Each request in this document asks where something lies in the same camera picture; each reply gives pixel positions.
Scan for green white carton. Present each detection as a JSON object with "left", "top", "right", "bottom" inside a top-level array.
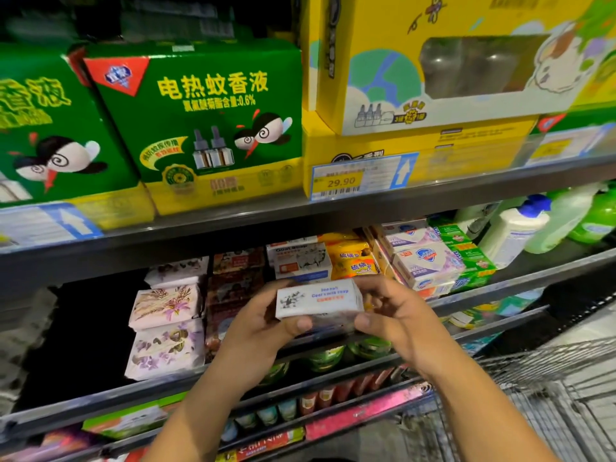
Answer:
[{"left": 81, "top": 391, "right": 189, "bottom": 441}]

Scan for person's right forearm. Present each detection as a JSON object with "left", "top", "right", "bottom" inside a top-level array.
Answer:
[{"left": 428, "top": 346, "right": 560, "bottom": 462}]

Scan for stack of pink soap boxes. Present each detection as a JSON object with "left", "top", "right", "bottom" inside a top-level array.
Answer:
[{"left": 205, "top": 247, "right": 268, "bottom": 352}]

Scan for stack of white purple soap boxes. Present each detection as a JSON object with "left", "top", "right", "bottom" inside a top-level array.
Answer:
[{"left": 366, "top": 221, "right": 468, "bottom": 299}]

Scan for person's left hand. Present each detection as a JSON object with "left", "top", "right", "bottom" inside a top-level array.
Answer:
[{"left": 207, "top": 280, "right": 315, "bottom": 397}]

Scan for wire basket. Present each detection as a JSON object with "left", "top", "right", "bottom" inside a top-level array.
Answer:
[{"left": 404, "top": 336, "right": 616, "bottom": 462}]

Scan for row of red tubes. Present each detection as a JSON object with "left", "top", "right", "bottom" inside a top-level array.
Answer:
[{"left": 298, "top": 365, "right": 410, "bottom": 415}]

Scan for large yellow box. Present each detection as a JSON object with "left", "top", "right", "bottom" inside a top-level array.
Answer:
[{"left": 300, "top": 0, "right": 616, "bottom": 135}]

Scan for pink flat pack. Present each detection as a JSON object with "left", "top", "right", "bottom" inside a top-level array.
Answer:
[{"left": 305, "top": 382, "right": 434, "bottom": 441}]

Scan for yellow red flat pack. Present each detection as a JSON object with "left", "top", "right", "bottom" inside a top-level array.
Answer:
[{"left": 216, "top": 426, "right": 307, "bottom": 462}]

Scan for stack of floral soap boxes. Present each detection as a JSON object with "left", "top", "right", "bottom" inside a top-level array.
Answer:
[{"left": 125, "top": 257, "right": 210, "bottom": 381}]

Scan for person's right hand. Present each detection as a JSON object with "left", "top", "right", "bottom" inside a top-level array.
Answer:
[{"left": 353, "top": 274, "right": 464, "bottom": 382}]

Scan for row of dark green packs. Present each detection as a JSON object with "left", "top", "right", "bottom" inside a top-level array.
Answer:
[{"left": 4, "top": 0, "right": 290, "bottom": 44}]

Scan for flat yellow box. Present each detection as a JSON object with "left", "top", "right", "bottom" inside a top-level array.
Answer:
[{"left": 303, "top": 115, "right": 540, "bottom": 200}]

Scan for stack of white orange soap boxes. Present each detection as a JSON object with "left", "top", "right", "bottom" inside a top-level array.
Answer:
[{"left": 268, "top": 235, "right": 357, "bottom": 333}]

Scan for row of pink orange packets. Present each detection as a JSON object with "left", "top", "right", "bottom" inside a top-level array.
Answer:
[{"left": 0, "top": 428, "right": 92, "bottom": 462}]

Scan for teal packets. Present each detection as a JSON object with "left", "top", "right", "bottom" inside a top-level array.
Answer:
[{"left": 462, "top": 332, "right": 502, "bottom": 357}]

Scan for green box mosquito print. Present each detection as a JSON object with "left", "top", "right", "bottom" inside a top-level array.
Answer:
[
  {"left": 85, "top": 41, "right": 304, "bottom": 216},
  {"left": 0, "top": 43, "right": 155, "bottom": 232}
]

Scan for stack of yellow soap boxes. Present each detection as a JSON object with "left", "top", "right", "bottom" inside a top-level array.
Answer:
[{"left": 318, "top": 232, "right": 379, "bottom": 280}]

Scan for white blue price tag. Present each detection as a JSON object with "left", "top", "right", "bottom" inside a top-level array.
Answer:
[
  {"left": 310, "top": 151, "right": 420, "bottom": 200},
  {"left": 524, "top": 124, "right": 616, "bottom": 164},
  {"left": 0, "top": 201, "right": 104, "bottom": 251}
]

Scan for row of blue white tubes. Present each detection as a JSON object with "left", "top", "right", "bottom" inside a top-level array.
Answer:
[{"left": 221, "top": 397, "right": 302, "bottom": 443}]

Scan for white blue print soap box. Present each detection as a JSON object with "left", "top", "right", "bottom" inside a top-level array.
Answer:
[{"left": 275, "top": 278, "right": 365, "bottom": 321}]

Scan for bright green hand sanitizer bottle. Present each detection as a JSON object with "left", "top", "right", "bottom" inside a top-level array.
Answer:
[{"left": 568, "top": 182, "right": 616, "bottom": 246}]

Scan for stack of green soap boxes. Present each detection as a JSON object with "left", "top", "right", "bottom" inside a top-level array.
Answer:
[{"left": 433, "top": 224, "right": 499, "bottom": 289}]

